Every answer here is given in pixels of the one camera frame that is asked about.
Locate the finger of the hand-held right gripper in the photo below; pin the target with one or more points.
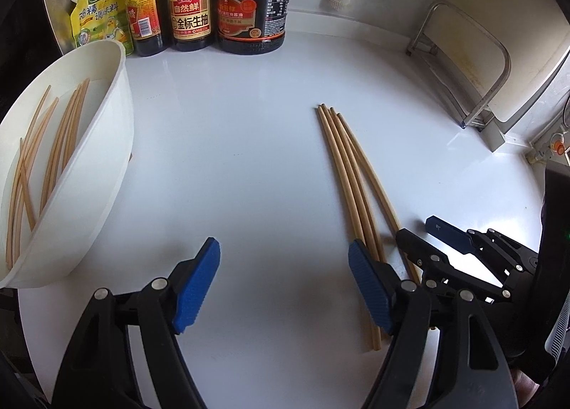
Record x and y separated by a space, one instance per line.
445 231
414 246

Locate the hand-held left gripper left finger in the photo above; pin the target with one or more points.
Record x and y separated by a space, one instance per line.
198 288

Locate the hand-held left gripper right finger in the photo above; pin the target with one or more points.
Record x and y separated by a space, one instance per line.
369 288

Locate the light bamboo chopstick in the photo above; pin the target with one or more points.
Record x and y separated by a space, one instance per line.
374 186
356 186
349 186
341 186

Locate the white plastic basin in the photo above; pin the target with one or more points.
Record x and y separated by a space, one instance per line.
102 133

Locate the bunch of wooden chopsticks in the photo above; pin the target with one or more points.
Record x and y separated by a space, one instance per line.
73 119

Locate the person's right hand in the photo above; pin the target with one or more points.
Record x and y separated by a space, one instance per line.
527 398

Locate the metal board rack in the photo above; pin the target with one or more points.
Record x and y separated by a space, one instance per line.
487 128

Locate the pale cutting board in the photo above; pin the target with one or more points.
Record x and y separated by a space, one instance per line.
525 57

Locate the glass vinegar bottle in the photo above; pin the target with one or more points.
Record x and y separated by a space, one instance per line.
144 21

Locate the yellow seasoning pouch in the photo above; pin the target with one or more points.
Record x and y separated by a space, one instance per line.
95 17

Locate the wall power socket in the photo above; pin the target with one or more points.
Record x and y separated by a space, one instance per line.
554 144

